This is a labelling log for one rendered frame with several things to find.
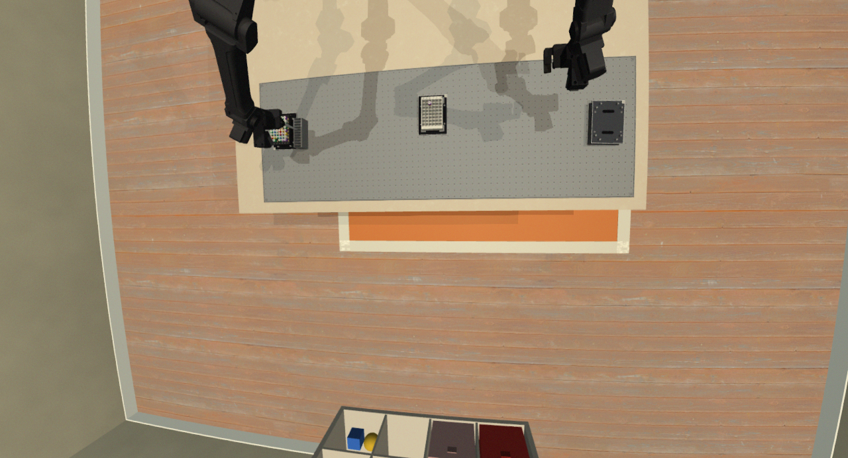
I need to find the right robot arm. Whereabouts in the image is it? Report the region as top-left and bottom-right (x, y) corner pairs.
(189, 0), (276, 148)

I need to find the black rectangular frame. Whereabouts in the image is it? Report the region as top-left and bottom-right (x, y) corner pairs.
(418, 94), (447, 135)

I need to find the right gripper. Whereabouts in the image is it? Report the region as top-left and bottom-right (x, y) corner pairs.
(260, 108), (285, 130)

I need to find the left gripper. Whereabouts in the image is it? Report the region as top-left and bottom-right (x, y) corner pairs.
(543, 41), (579, 74)

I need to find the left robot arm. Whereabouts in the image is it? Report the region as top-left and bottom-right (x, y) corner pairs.
(560, 0), (616, 91)

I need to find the cream grid rack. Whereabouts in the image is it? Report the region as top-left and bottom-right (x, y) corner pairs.
(421, 96), (443, 131)

